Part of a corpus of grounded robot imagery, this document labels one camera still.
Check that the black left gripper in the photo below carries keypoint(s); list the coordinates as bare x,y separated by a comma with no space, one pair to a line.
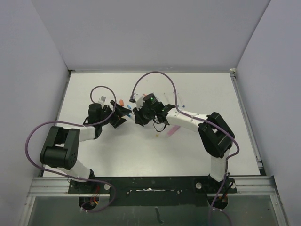
117,119

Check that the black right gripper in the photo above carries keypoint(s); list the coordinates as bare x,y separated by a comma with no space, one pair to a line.
139,118

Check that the orange highlighter cap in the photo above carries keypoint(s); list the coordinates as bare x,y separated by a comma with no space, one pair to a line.
121,102

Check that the teal cap pen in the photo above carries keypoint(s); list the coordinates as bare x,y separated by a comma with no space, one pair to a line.
181,101

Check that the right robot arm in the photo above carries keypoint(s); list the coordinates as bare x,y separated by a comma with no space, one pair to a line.
214,132

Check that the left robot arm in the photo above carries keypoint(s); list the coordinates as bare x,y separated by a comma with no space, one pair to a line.
61,146

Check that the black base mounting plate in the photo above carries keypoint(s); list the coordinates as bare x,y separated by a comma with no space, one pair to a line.
199,191

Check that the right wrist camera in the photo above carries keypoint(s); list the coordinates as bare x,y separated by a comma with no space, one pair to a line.
137,99

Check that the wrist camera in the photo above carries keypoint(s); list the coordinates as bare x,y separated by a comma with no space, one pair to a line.
137,99
101,100

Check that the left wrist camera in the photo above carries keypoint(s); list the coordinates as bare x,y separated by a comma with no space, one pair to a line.
101,100

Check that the right side aluminium rail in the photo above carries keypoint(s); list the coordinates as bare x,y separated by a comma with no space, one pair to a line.
232,72

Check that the aluminium frame rail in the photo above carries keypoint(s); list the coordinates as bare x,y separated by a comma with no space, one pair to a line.
256,203

